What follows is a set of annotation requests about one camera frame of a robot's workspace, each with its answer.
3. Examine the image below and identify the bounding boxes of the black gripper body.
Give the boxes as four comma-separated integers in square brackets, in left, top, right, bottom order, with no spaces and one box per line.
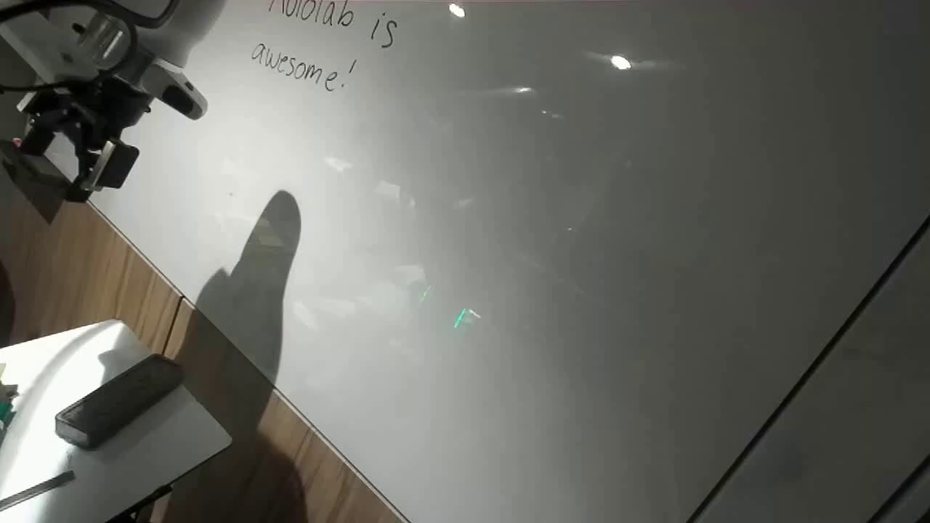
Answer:
[12,77,151,162]

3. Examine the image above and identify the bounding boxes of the black whiteboard eraser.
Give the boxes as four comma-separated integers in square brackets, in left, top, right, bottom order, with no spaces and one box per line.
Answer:
[51,351,185,451]

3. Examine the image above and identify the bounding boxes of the small green object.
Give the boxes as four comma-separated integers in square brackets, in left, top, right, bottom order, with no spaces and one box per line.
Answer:
[0,380,19,444]

